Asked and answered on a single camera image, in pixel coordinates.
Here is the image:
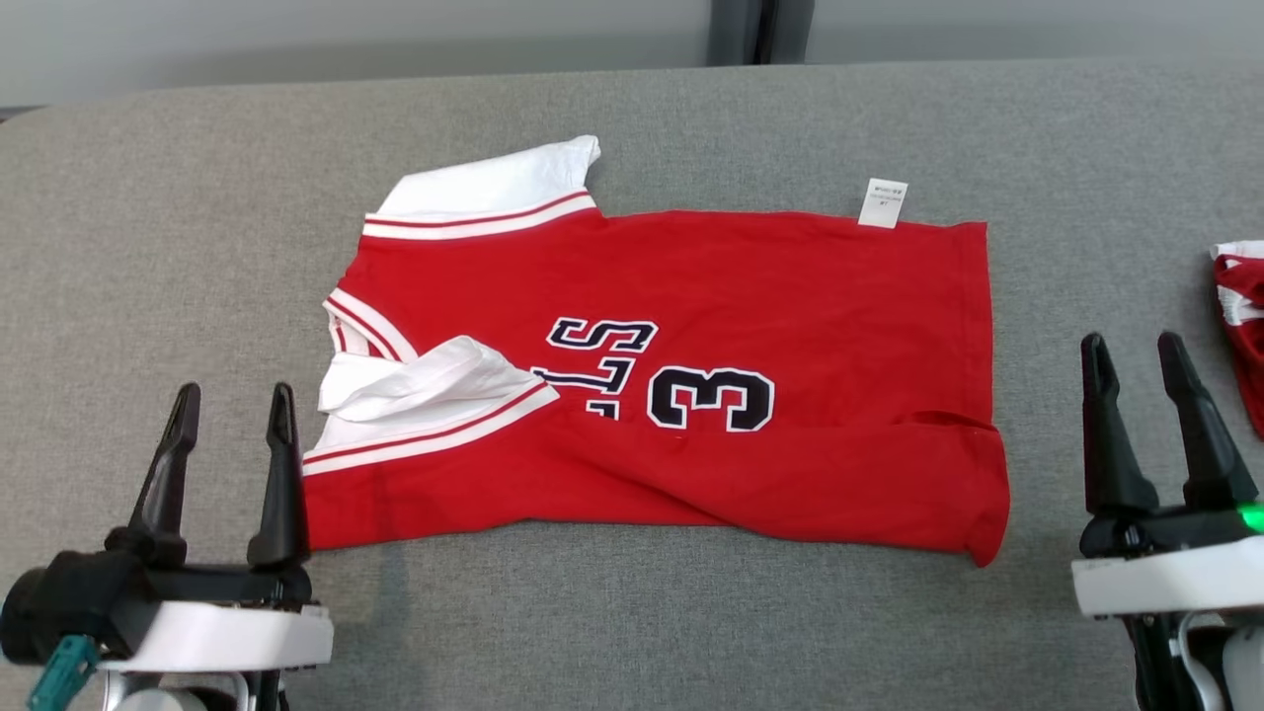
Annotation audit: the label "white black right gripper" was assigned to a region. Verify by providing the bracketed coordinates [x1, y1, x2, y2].
[1071, 331, 1264, 618]

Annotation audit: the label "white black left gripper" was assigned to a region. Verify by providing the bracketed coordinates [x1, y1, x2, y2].
[99, 383, 335, 674]

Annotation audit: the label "red shorts with white stripe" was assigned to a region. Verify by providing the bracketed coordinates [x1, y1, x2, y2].
[1210, 240, 1264, 440]

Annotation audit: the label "red white numbered jersey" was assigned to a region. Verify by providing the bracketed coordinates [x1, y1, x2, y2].
[301, 135, 1010, 567]

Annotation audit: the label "black cable with teal plug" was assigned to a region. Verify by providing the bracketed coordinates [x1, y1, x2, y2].
[25, 635, 100, 711]

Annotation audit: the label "grey partition post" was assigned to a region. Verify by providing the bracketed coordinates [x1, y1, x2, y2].
[770, 0, 817, 65]
[709, 0, 764, 66]

